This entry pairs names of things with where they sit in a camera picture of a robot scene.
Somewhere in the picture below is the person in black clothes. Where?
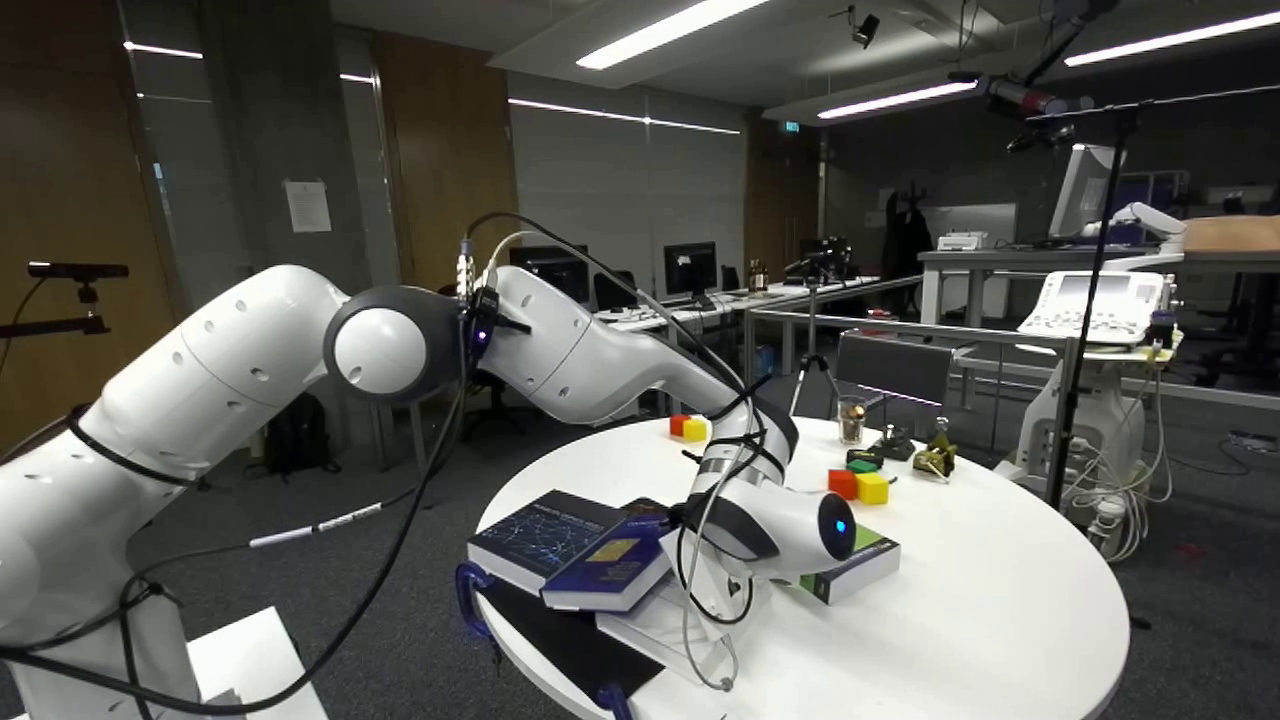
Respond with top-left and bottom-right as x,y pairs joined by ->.
876,190 -> 936,321

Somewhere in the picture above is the white paper notice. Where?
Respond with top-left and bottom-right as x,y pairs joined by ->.
281,177 -> 335,237

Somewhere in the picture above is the white ultrasound machine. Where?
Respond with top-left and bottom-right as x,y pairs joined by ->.
995,136 -> 1192,565

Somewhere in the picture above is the ceiling light strip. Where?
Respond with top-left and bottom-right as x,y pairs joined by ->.
504,94 -> 747,141
816,78 -> 985,126
1061,10 -> 1280,73
574,0 -> 772,78

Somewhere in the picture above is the small dark object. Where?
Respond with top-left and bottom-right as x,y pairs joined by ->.
871,419 -> 915,466

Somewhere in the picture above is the navy book with network print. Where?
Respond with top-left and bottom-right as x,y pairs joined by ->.
463,488 -> 634,599

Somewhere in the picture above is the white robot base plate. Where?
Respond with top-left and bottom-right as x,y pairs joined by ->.
185,603 -> 333,720

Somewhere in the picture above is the black tripod pole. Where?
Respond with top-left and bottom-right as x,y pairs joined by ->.
985,78 -> 1164,511

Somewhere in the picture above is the black camera on stand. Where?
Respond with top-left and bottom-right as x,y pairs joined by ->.
0,255 -> 134,343

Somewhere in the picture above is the black bag with blue straps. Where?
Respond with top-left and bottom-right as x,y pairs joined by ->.
451,556 -> 670,720

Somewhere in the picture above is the black ceiling camera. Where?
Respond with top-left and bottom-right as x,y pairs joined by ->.
843,3 -> 883,54

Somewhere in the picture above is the black and yellow toy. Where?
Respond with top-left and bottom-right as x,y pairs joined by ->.
908,418 -> 960,484

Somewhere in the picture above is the black backpack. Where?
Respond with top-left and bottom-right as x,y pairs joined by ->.
260,394 -> 335,478

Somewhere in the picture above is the white book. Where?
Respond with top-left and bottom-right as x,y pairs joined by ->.
595,584 -> 751,691

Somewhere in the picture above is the long white desk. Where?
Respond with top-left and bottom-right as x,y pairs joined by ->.
593,272 -> 926,418

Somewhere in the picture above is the black office chair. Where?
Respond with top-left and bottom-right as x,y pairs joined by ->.
593,270 -> 641,314

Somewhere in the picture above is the green book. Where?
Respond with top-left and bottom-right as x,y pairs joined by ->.
795,523 -> 905,608

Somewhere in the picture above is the brown cardboard box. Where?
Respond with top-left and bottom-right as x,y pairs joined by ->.
1180,212 -> 1280,262

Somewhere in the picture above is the black computer monitor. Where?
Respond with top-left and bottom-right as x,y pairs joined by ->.
659,240 -> 720,304
507,240 -> 593,304

